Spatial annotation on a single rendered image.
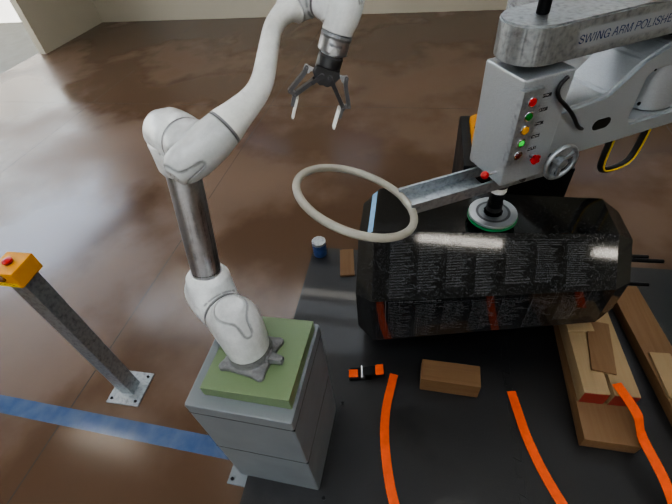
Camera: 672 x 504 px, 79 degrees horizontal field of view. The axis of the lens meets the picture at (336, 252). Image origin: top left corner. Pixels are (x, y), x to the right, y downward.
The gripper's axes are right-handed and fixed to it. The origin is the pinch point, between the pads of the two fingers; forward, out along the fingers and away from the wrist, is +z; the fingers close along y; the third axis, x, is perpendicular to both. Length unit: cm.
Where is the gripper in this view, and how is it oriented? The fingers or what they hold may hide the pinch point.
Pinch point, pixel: (314, 119)
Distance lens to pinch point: 137.3
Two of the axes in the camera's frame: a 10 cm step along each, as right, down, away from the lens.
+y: 9.5, 1.6, 2.6
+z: -2.8, 7.6, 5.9
